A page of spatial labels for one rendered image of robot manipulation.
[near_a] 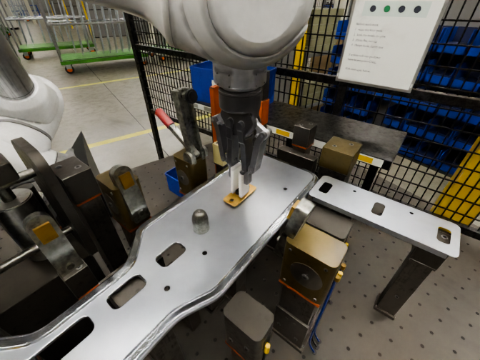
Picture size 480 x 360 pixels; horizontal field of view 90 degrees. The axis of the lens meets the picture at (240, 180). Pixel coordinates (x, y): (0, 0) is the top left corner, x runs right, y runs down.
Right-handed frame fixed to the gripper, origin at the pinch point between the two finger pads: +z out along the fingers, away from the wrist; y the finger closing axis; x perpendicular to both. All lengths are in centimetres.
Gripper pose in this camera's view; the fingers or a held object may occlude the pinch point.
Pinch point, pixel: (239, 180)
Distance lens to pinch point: 53.3
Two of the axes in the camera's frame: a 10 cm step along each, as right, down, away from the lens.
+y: 7.9, 3.7, -4.9
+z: 0.0, 8.0, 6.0
